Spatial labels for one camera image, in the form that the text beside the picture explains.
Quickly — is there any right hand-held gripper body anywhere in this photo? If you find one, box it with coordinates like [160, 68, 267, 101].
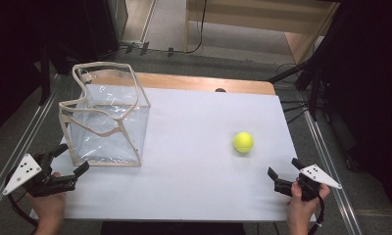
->
[274, 164, 343, 202]

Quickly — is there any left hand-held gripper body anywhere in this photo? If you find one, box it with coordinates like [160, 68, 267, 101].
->
[2, 152, 77, 198]

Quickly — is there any yellow tennis ball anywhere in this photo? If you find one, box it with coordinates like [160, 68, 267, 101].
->
[232, 131, 255, 155]

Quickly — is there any clear bag with beige trim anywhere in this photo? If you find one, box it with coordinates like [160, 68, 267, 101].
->
[58, 61, 152, 167]

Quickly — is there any person's right hand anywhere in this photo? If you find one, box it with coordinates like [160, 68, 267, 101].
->
[286, 180, 331, 225]

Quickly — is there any person's left hand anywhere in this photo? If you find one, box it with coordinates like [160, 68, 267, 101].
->
[25, 192, 68, 229]

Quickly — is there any black tripod stand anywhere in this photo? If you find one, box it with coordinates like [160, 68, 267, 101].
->
[267, 32, 335, 122]

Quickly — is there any black upright stand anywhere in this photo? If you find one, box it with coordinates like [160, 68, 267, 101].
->
[36, 42, 53, 107]

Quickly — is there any white board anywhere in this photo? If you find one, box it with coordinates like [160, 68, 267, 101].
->
[29, 83, 317, 223]

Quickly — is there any black seat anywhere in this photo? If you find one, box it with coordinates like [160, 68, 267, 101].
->
[100, 221, 247, 235]

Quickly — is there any light wooden furniture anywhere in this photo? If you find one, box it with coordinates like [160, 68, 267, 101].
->
[183, 0, 341, 66]

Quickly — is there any wooden table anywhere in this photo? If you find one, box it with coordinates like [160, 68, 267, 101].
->
[82, 70, 276, 96]

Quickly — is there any dark cabinet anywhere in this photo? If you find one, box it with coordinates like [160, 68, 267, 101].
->
[82, 0, 129, 57]

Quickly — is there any aluminium floor rail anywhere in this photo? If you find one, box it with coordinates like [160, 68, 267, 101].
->
[0, 94, 56, 219]
[303, 111, 364, 235]

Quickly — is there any right hand-held gripper cable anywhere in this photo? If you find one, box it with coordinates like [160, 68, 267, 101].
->
[310, 194, 326, 235]

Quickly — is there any hand-held gripper cable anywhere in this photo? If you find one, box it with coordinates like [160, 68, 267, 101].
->
[5, 165, 39, 228]
[310, 194, 326, 235]

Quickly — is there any left hand-held gripper cable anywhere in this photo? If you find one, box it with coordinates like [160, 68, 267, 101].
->
[5, 165, 39, 228]

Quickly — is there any black hanging cable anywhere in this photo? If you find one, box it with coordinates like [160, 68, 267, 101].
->
[183, 0, 209, 55]

